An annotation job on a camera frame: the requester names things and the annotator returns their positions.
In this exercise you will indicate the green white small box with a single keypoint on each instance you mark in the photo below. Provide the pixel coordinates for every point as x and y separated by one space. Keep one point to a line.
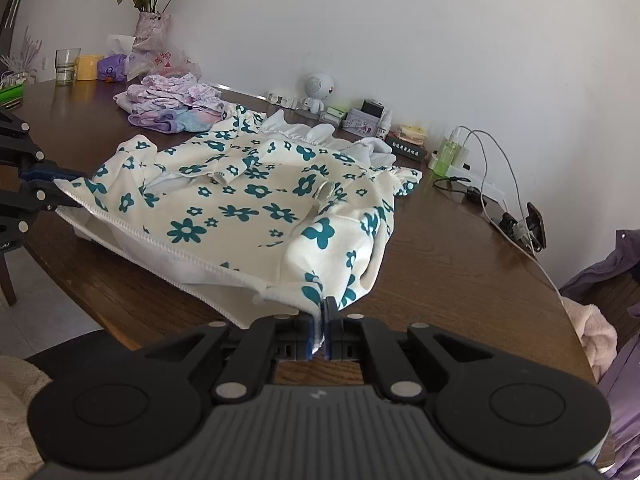
331 120
337 111

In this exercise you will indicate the cream power adapter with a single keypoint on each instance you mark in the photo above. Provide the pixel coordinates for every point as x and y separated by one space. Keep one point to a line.
462 156

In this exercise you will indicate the white teal floral hoodie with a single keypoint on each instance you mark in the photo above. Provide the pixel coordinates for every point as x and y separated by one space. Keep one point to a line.
240 210

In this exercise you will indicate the purple jacket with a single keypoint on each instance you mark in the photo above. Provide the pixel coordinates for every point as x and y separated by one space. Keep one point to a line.
600 265

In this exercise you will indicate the clear red print plastic bag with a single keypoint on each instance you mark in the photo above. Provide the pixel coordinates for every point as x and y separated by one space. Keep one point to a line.
165 62

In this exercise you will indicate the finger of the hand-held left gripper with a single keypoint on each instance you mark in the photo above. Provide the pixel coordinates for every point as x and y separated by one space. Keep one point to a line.
40 197
35 170

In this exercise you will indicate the black phone stand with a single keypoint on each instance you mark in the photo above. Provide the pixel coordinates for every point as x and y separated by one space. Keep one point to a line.
510 225

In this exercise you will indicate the dark box with white print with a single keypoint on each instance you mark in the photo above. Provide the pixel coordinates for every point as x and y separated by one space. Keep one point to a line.
407 149

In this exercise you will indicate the pink blue tie-dye garment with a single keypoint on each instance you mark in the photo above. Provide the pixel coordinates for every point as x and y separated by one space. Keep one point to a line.
170 121

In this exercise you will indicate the purple print white garment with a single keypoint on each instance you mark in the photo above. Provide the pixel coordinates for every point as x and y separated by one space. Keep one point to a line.
170 92

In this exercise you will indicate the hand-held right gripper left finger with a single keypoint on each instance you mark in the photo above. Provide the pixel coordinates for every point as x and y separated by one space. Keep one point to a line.
312 332

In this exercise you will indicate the wrapped flower vase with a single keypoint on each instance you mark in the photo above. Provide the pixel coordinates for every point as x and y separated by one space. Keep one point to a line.
152 30

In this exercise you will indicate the white power strip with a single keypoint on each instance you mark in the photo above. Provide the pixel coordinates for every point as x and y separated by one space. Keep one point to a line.
480 185

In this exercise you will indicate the light purple cloth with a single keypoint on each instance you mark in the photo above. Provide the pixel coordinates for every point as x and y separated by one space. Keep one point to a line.
625 410

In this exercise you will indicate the clear drinking glass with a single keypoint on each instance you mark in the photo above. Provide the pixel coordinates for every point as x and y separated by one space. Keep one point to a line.
66 67

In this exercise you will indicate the grey printed tin box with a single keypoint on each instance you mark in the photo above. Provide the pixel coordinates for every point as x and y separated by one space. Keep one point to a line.
360 122

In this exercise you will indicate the brown wooden leg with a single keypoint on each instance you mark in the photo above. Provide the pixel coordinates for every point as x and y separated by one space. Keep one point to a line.
7 280

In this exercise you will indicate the green spray bottle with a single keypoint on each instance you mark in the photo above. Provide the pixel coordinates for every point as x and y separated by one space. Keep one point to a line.
449 155

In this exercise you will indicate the white spray bottle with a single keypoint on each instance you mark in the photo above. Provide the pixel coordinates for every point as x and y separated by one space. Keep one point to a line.
384 127

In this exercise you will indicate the purple pouch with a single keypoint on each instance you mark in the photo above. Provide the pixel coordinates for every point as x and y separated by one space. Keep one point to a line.
112 67

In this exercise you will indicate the brown wooden chair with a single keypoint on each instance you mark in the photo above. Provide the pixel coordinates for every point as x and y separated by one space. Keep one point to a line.
625 315

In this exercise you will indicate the dark smartphone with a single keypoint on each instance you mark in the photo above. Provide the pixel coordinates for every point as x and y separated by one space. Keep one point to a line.
537 225

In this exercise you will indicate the white robot speaker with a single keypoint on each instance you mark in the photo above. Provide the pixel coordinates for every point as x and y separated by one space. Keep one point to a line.
316 87

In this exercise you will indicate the yellow cup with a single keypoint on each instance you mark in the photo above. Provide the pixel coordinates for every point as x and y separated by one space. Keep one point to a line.
89 67

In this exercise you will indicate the person's cream knit sweater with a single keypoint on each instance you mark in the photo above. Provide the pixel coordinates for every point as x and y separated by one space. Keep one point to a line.
20 420

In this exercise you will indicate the dried lavender bunch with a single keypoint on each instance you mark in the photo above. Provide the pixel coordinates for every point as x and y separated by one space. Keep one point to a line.
20 55

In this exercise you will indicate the white clip rack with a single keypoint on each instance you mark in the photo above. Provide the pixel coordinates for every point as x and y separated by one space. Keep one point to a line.
280 101

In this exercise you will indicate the green item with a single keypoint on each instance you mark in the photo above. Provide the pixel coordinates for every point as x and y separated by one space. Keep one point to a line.
11 94

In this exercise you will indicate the yellow pink packet stack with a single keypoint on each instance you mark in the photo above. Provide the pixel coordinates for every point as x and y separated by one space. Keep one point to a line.
412 133

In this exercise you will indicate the black small device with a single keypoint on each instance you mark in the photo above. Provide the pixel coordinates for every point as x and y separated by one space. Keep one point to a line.
372 108

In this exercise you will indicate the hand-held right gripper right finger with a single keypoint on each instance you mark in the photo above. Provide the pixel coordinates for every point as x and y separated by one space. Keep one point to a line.
332 332

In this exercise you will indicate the pink fluffy cloth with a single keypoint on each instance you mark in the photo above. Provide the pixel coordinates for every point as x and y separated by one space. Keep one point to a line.
592 335

